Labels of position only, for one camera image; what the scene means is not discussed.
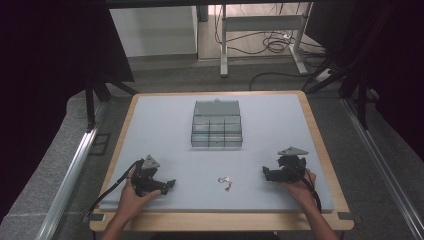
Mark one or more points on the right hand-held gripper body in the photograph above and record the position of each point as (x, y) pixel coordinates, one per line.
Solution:
(291, 166)

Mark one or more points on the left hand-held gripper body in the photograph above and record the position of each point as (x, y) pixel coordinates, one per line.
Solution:
(144, 176)

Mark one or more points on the person's right hand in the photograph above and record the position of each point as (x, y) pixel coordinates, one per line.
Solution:
(303, 191)

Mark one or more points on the person's left hand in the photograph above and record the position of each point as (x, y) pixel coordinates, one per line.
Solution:
(130, 203)

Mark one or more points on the small silver earring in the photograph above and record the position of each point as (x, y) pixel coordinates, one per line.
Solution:
(222, 179)

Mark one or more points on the grey foam mat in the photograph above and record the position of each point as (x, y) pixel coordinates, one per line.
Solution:
(180, 133)

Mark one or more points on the wooden table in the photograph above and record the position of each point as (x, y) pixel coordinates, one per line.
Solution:
(216, 221)

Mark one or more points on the clear plastic compartment box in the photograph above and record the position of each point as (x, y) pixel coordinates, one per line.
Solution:
(216, 128)

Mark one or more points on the black metal stand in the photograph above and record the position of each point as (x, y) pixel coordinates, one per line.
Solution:
(90, 100)
(361, 100)

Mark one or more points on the white power strip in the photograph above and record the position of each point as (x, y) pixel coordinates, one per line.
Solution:
(324, 75)

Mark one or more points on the dark curtain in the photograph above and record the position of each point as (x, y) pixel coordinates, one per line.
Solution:
(43, 83)
(393, 66)

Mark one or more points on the white panel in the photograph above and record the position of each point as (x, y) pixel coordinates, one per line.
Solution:
(153, 30)

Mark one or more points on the black table corner bracket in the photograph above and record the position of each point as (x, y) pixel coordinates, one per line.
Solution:
(346, 216)
(95, 217)

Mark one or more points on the aluminium rail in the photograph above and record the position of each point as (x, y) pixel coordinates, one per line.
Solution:
(66, 186)
(383, 166)

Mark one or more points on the white desk frame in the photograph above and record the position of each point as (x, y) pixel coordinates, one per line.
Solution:
(263, 22)

